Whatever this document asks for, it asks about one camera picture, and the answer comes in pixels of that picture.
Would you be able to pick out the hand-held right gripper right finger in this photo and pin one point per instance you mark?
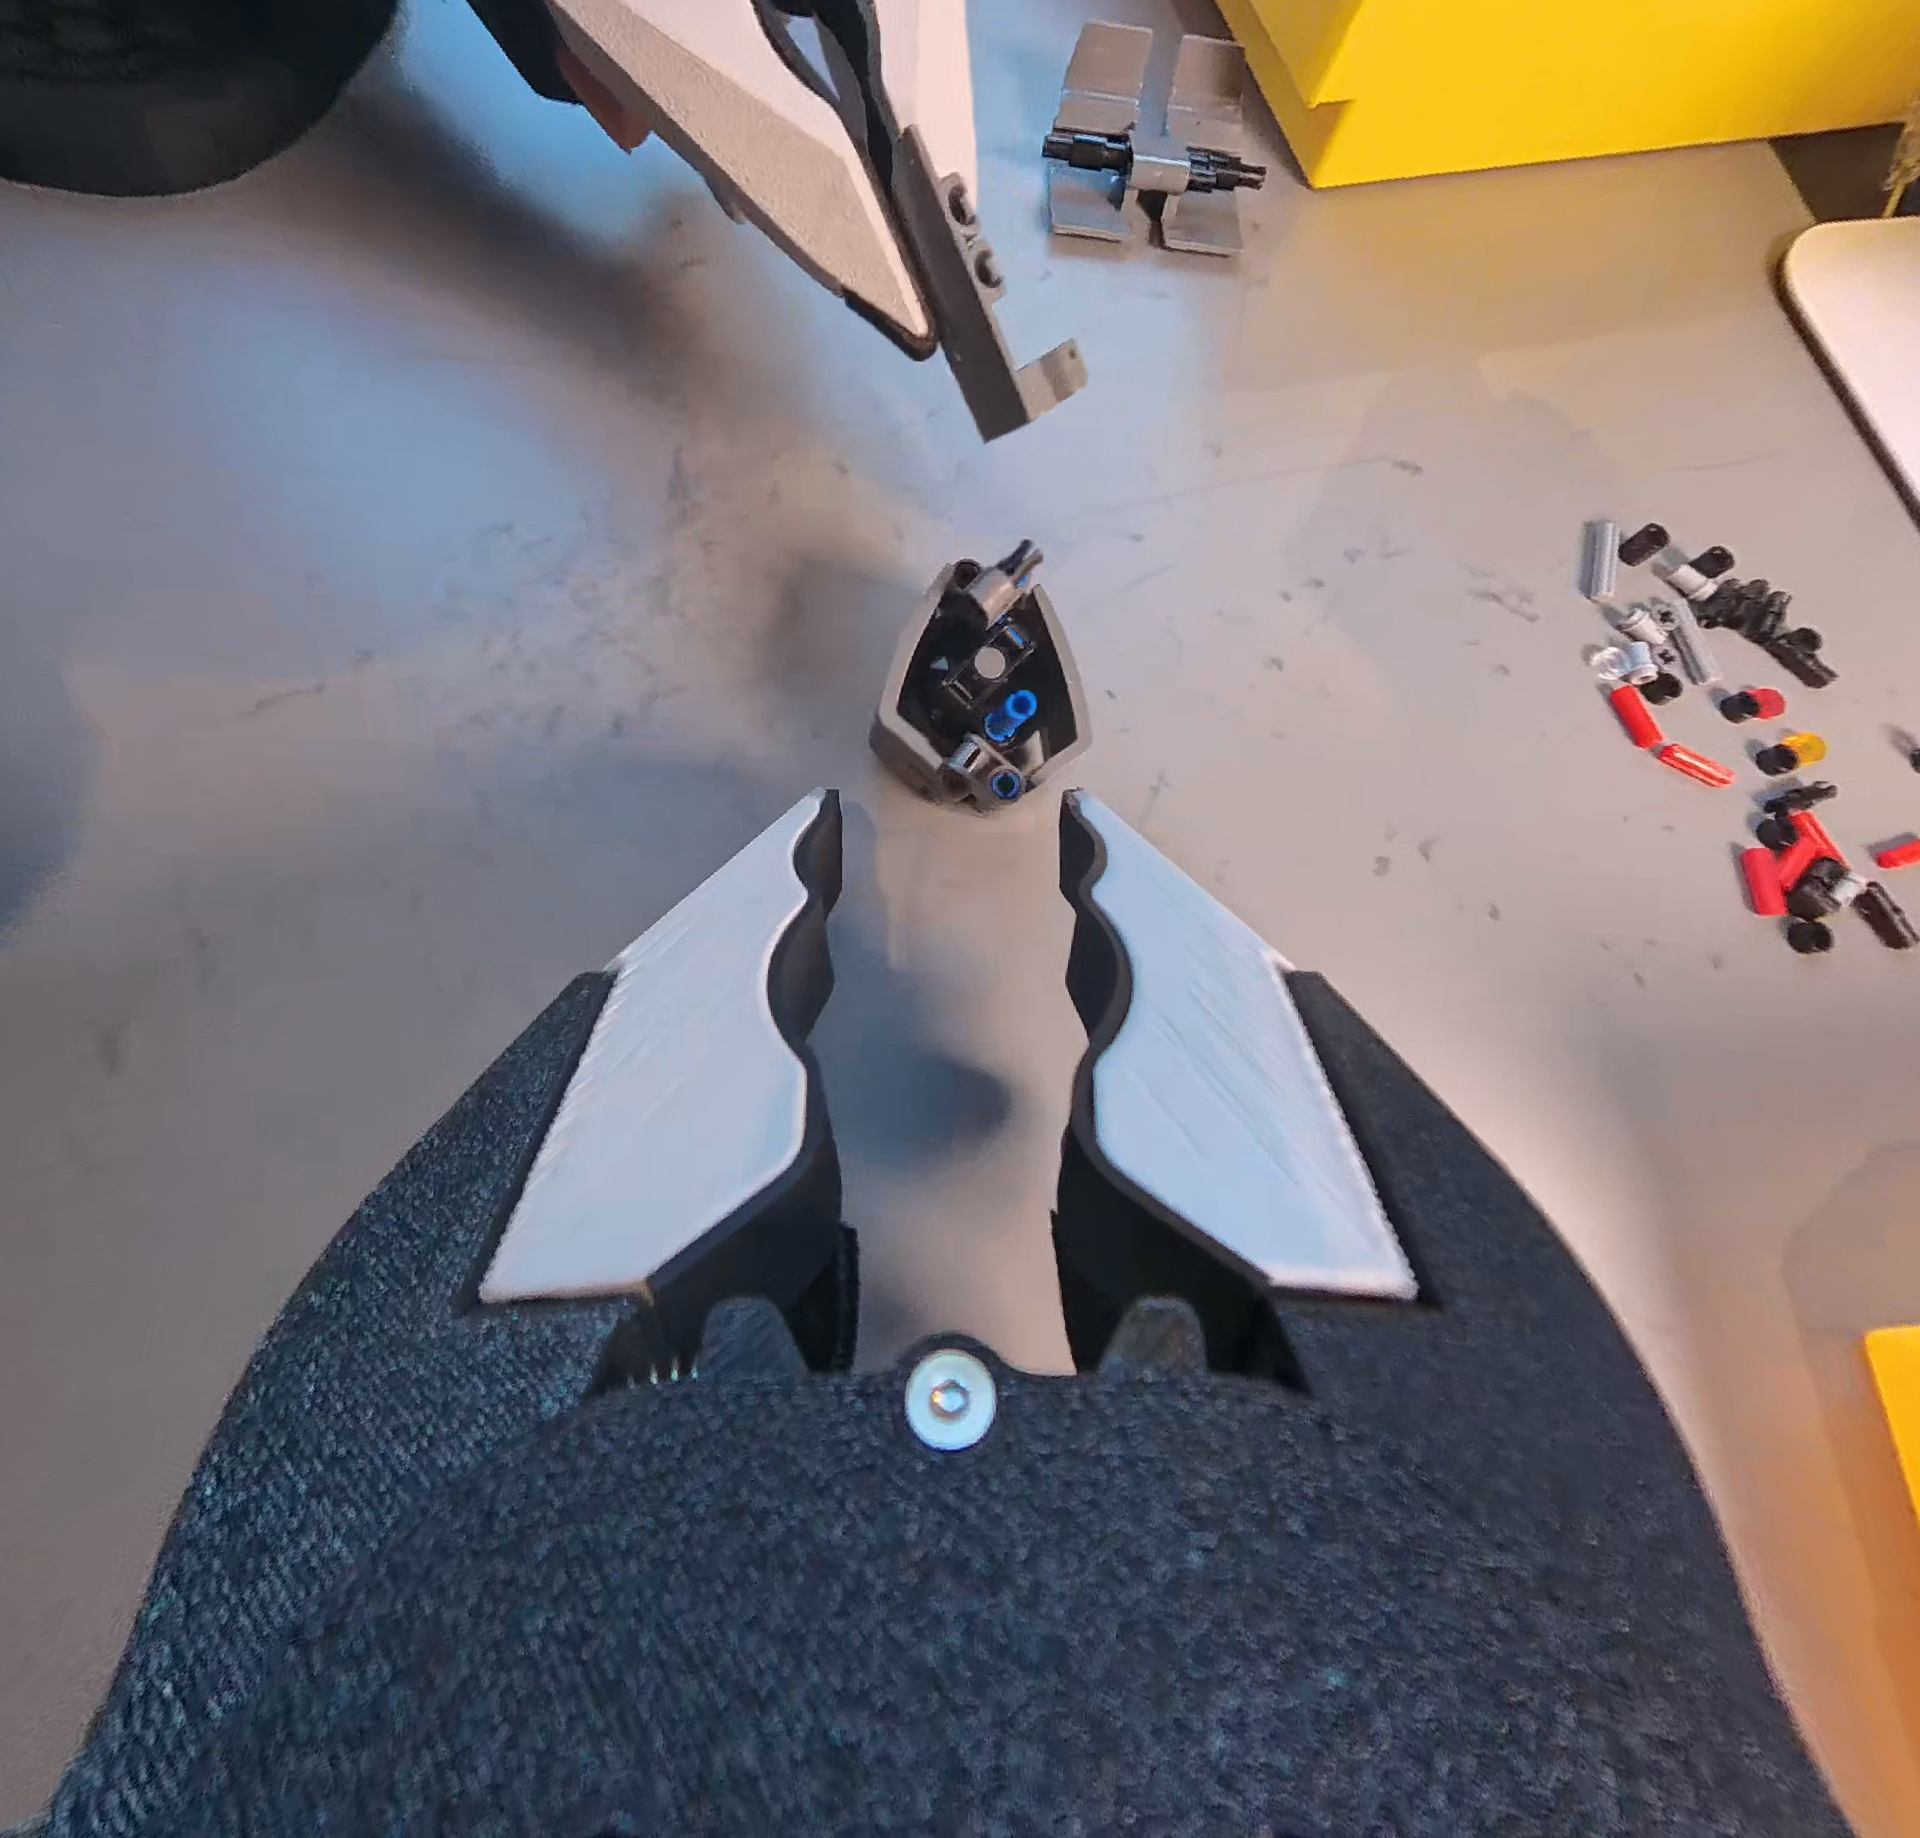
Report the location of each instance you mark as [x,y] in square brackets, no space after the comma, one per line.
[1230,1120]

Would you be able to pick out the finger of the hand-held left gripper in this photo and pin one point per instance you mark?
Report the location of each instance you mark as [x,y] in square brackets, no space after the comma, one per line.
[705,99]
[922,24]

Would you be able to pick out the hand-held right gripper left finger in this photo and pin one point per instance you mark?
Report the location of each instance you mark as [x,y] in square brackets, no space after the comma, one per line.
[660,1120]

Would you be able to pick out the large grey toy part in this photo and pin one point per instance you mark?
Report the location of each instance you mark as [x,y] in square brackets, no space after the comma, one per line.
[976,324]

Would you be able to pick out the grey toy eye module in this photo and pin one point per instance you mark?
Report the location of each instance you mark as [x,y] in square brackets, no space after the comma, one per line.
[982,669]

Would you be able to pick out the pile of small toy pieces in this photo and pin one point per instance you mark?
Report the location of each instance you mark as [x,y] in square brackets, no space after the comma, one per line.
[1635,714]

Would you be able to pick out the yellow plastic bin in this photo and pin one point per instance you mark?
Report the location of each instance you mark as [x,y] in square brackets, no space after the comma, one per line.
[1898,1449]
[1575,54]

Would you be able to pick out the person's left forearm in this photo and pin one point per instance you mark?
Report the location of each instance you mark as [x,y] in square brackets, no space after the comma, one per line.
[181,39]

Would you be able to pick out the grey desk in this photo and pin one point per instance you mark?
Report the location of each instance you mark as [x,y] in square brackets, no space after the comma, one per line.
[375,595]

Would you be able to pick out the person's left hand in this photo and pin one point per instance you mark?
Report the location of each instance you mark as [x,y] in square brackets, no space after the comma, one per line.
[608,105]

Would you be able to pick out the grey toy plate assembly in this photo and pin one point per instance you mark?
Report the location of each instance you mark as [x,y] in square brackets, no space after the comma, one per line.
[1102,70]

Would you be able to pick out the white wooden book stand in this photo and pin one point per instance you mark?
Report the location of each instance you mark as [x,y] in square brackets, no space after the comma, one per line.
[1867,309]

